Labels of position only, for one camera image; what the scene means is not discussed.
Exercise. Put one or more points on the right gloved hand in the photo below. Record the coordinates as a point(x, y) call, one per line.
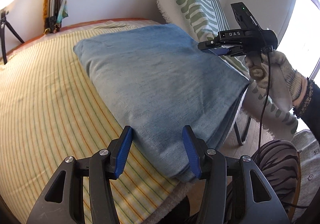
point(275, 77)

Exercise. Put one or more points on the blue denim pants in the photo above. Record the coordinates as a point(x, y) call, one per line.
point(156, 80)

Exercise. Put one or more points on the yellow striped bed sheet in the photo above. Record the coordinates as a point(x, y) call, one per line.
point(27, 160)

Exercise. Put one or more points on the beige plaid blanket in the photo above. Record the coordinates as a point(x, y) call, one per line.
point(83, 125)

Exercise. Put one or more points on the striped trouser leg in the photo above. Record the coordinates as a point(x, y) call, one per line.
point(278, 160)

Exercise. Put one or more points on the green white patterned cloth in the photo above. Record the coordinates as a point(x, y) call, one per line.
point(202, 20)

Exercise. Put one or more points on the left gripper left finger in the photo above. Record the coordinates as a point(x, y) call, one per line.
point(62, 199)

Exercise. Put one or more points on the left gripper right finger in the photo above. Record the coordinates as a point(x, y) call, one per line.
point(253, 199)

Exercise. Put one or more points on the right forearm dark sleeve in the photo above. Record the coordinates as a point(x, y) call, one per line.
point(308, 110)

